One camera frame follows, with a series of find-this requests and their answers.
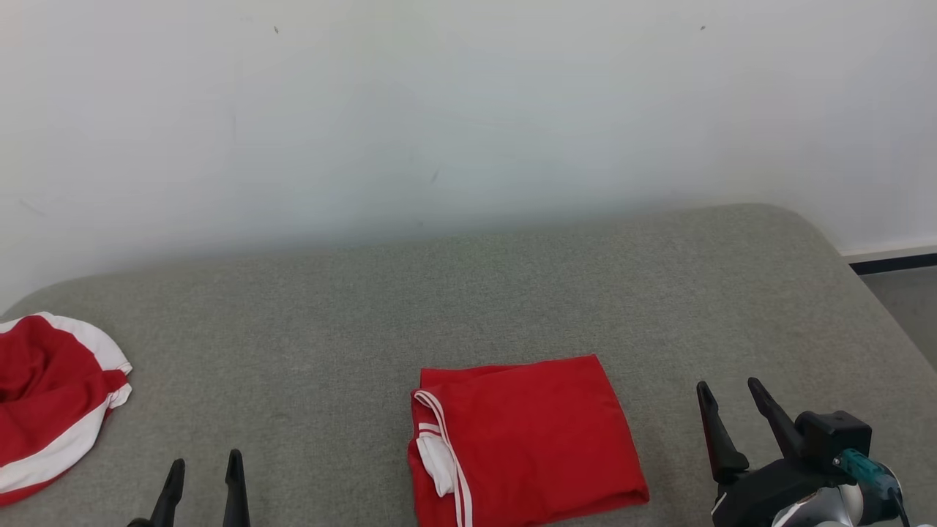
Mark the red jersey with lettering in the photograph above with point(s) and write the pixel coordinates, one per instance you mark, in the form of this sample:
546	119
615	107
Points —
542	439

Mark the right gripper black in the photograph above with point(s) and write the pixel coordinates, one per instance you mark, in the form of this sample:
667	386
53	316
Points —
761	490

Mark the white wall baseboard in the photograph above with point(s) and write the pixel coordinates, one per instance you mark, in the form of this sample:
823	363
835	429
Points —
893	252

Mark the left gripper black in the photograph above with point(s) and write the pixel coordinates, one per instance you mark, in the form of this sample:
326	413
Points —
140	523

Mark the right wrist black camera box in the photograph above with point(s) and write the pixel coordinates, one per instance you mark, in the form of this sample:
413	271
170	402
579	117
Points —
834	432

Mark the red shorts with white stripe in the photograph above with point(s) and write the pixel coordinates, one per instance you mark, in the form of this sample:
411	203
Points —
44	380

